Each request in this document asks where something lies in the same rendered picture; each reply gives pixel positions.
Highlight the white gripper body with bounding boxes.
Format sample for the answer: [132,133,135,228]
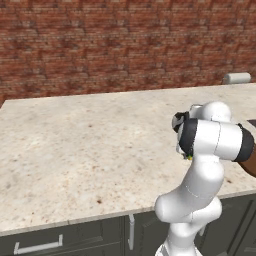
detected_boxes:
[176,125,189,160]

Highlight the brown wooden cutting board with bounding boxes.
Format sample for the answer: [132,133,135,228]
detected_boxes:
[238,118,256,179]

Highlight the pale grey cylinder roll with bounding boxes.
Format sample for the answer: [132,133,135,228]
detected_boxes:
[222,72,252,86]

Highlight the dark grey cupboard door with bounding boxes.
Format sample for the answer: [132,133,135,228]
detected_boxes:
[124,210,175,256]
[195,194,256,256]

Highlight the dark grey drawer front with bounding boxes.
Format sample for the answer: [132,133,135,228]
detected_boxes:
[0,215,126,256]

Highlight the white drawer handle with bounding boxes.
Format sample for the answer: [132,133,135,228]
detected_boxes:
[13,233,64,256]

